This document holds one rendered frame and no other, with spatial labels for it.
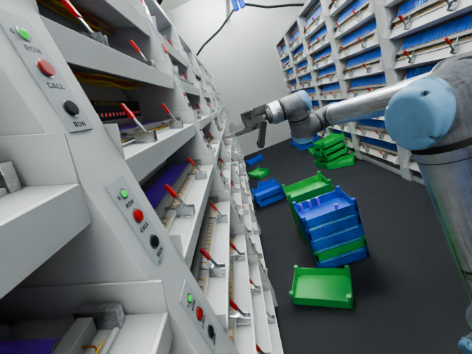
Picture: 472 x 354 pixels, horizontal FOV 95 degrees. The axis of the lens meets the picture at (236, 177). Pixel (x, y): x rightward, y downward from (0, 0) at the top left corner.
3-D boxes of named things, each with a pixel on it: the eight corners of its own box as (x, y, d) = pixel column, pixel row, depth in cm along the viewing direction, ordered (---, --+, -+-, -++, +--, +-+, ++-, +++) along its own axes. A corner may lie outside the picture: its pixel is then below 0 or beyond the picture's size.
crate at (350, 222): (344, 206, 138) (341, 196, 136) (362, 223, 119) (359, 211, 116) (299, 222, 141) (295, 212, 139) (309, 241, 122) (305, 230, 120)
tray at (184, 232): (213, 174, 95) (212, 152, 92) (187, 281, 38) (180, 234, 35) (168, 176, 95) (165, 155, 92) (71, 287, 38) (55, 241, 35)
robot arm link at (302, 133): (322, 137, 96) (318, 111, 89) (300, 148, 95) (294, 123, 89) (310, 131, 104) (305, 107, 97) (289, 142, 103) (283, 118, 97)
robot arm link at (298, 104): (315, 114, 88) (311, 90, 83) (286, 126, 90) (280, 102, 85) (306, 107, 96) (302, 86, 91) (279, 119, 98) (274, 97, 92)
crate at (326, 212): (341, 196, 136) (338, 185, 133) (359, 211, 116) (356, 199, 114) (295, 212, 139) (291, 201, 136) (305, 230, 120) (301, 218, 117)
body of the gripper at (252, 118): (238, 114, 95) (264, 103, 94) (245, 133, 97) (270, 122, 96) (239, 115, 88) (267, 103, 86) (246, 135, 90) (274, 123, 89)
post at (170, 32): (260, 228, 196) (173, 24, 144) (261, 234, 187) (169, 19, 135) (239, 235, 198) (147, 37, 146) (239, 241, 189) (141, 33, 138)
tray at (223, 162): (230, 167, 167) (230, 149, 163) (230, 201, 110) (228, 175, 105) (204, 168, 167) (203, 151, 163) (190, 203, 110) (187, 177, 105)
